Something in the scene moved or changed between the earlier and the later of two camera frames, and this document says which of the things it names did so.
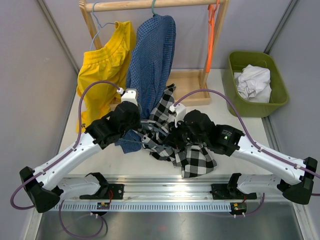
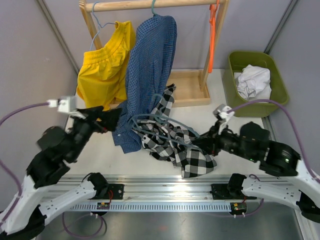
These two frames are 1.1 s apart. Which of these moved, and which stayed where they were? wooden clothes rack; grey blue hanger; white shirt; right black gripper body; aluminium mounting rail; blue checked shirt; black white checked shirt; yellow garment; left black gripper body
Moved: grey blue hanger; right black gripper body; left black gripper body
Stayed: blue checked shirt; yellow garment; aluminium mounting rail; white shirt; wooden clothes rack; black white checked shirt
